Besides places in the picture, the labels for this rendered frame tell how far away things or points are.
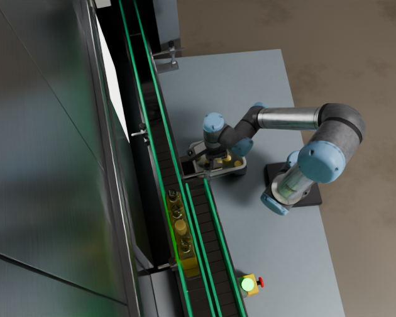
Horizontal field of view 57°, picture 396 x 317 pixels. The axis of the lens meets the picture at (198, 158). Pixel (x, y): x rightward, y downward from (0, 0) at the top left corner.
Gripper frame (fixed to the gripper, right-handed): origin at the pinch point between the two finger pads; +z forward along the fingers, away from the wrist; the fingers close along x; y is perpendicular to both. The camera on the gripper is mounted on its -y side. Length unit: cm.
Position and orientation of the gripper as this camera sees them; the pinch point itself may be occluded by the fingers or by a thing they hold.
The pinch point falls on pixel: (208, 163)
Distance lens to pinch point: 160.9
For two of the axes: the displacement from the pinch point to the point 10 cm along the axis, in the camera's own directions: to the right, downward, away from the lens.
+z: 0.3, 4.4, 9.0
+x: -2.5, -8.6, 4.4
